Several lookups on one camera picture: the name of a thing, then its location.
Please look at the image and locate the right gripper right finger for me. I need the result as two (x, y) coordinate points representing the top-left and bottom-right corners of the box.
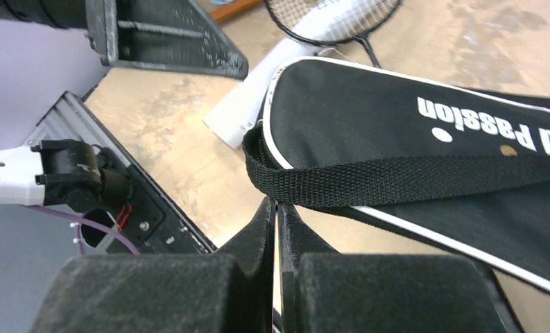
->
(278, 205), (507, 332)

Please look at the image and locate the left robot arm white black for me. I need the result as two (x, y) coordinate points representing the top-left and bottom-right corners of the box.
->
(0, 1), (249, 212)

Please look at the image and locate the black SPORT racket bag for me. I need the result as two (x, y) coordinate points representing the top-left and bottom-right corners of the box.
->
(242, 56), (550, 294)

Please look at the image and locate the white shuttlecock tube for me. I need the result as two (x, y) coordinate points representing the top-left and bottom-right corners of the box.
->
(203, 0), (395, 151)

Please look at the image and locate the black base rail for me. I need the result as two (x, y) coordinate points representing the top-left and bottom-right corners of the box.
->
(29, 92), (216, 254)

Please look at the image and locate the black racket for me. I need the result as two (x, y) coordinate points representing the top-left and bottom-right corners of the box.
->
(264, 0), (402, 68)

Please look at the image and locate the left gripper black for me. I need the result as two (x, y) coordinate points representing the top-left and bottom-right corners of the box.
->
(0, 0), (119, 66)

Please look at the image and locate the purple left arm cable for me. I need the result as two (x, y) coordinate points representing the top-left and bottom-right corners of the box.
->
(26, 204), (141, 256)

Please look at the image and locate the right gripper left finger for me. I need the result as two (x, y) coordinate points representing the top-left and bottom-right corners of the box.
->
(31, 198), (275, 332)

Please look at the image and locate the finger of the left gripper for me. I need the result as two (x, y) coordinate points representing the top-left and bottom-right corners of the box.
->
(114, 0), (250, 80)

